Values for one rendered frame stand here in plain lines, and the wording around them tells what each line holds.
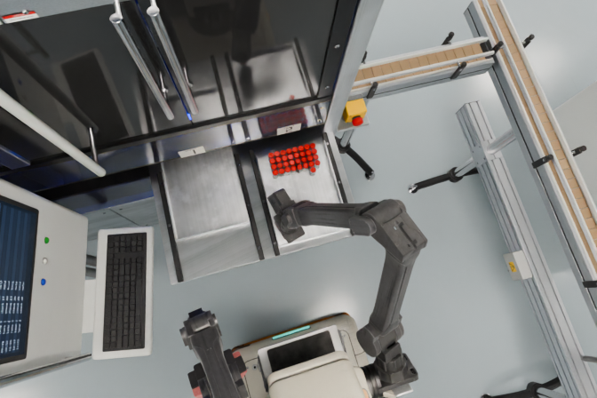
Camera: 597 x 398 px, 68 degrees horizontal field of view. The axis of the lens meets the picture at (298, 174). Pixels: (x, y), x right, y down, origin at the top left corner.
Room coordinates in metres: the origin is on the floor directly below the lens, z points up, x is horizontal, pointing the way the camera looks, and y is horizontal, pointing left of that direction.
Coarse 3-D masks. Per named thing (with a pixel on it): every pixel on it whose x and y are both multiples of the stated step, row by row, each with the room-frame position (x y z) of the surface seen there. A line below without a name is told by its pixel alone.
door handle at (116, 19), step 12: (120, 12) 0.41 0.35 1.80; (120, 24) 0.38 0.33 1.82; (120, 36) 0.38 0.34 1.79; (132, 36) 0.39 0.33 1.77; (132, 48) 0.38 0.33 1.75; (144, 60) 0.39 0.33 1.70; (144, 72) 0.38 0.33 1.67; (156, 84) 0.38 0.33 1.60; (156, 96) 0.38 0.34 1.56; (168, 108) 0.38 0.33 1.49
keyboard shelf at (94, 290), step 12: (120, 228) 0.15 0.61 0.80; (132, 228) 0.16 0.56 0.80; (144, 228) 0.17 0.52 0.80; (96, 276) -0.03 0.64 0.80; (84, 288) -0.08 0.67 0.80; (96, 288) -0.07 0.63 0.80; (84, 300) -0.12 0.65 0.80; (96, 300) -0.11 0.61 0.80; (84, 312) -0.16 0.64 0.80; (96, 312) -0.15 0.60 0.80; (84, 324) -0.20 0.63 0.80; (96, 324) -0.19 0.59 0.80; (96, 336) -0.22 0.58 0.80; (96, 348) -0.26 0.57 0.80; (144, 348) -0.23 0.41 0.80
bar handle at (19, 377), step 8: (64, 360) -0.27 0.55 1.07; (72, 360) -0.27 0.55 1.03; (80, 360) -0.28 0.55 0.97; (88, 360) -0.29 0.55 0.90; (32, 368) -0.27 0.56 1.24; (40, 368) -0.27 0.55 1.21; (48, 368) -0.27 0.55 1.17; (56, 368) -0.28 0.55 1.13; (64, 368) -0.29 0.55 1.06; (8, 376) -0.27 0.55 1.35; (16, 376) -0.27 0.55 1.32; (24, 376) -0.27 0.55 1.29; (32, 376) -0.28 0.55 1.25; (0, 384) -0.28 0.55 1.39; (8, 384) -0.28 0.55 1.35
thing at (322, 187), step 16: (320, 144) 0.59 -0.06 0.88; (320, 160) 0.53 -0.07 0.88; (272, 176) 0.43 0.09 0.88; (288, 176) 0.44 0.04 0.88; (304, 176) 0.46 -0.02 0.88; (320, 176) 0.47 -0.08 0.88; (272, 192) 0.37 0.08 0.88; (288, 192) 0.38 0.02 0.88; (304, 192) 0.40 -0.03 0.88; (320, 192) 0.41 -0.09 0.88; (336, 192) 0.42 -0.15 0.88; (272, 208) 0.32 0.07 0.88; (304, 240) 0.22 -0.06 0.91
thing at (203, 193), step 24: (168, 168) 0.39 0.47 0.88; (192, 168) 0.41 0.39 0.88; (216, 168) 0.42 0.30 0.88; (168, 192) 0.30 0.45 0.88; (192, 192) 0.32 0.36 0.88; (216, 192) 0.33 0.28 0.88; (240, 192) 0.35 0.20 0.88; (192, 216) 0.23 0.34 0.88; (216, 216) 0.25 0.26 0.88; (240, 216) 0.26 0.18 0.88
